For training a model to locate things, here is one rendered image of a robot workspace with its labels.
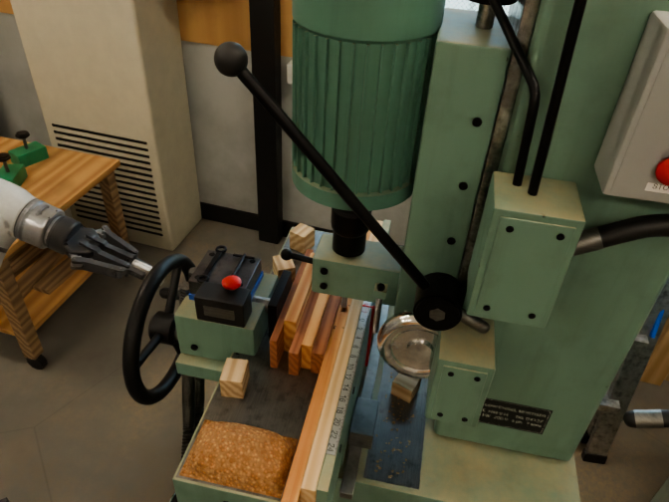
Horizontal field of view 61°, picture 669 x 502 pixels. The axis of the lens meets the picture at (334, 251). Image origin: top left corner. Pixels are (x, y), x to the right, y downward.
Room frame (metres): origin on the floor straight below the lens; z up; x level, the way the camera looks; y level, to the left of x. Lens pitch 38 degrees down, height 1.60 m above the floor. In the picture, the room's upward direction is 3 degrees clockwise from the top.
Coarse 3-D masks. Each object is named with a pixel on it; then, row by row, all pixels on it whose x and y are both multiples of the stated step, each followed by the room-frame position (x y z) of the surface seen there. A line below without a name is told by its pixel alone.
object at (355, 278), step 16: (320, 240) 0.72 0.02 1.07; (320, 256) 0.67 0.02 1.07; (336, 256) 0.68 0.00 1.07; (368, 256) 0.68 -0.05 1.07; (384, 256) 0.68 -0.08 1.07; (320, 272) 0.67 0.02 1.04; (336, 272) 0.66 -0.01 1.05; (352, 272) 0.66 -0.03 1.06; (368, 272) 0.65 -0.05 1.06; (384, 272) 0.65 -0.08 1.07; (320, 288) 0.67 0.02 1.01; (336, 288) 0.66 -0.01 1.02; (352, 288) 0.66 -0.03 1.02; (368, 288) 0.65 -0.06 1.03; (384, 304) 0.65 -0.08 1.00
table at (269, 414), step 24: (288, 240) 0.93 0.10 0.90; (264, 336) 0.66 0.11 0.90; (192, 360) 0.63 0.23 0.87; (216, 360) 0.63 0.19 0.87; (264, 360) 0.61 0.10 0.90; (288, 360) 0.61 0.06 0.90; (264, 384) 0.56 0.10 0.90; (288, 384) 0.56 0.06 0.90; (312, 384) 0.57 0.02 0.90; (216, 408) 0.51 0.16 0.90; (240, 408) 0.51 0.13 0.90; (264, 408) 0.52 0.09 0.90; (288, 408) 0.52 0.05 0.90; (288, 432) 0.48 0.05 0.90; (192, 480) 0.40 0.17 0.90; (336, 480) 0.44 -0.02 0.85
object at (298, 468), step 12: (336, 348) 0.61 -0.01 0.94; (324, 360) 0.58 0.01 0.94; (324, 372) 0.56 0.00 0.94; (324, 384) 0.54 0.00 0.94; (312, 396) 0.51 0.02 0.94; (324, 396) 0.51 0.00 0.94; (312, 408) 0.49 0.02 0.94; (312, 420) 0.47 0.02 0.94; (312, 432) 0.45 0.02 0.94; (300, 444) 0.43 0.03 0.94; (312, 444) 0.43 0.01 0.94; (300, 456) 0.42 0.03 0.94; (300, 468) 0.40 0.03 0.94; (288, 480) 0.38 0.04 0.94; (300, 480) 0.38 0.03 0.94; (288, 492) 0.37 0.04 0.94; (300, 492) 0.37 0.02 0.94
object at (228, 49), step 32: (224, 64) 0.56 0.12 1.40; (256, 96) 0.57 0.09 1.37; (288, 128) 0.56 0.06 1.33; (320, 160) 0.56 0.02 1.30; (352, 192) 0.56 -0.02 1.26; (416, 288) 0.55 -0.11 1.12; (448, 288) 0.53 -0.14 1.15; (416, 320) 0.52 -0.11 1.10; (448, 320) 0.51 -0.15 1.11; (480, 320) 0.52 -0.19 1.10
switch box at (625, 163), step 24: (648, 24) 0.53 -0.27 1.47; (648, 48) 0.51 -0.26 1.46; (648, 72) 0.49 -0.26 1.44; (624, 96) 0.52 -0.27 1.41; (648, 96) 0.48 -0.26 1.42; (624, 120) 0.50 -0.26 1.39; (648, 120) 0.48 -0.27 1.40; (624, 144) 0.48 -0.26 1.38; (648, 144) 0.48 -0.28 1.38; (600, 168) 0.51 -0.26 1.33; (624, 168) 0.48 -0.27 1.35; (648, 168) 0.48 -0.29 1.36; (624, 192) 0.48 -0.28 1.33; (648, 192) 0.47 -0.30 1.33
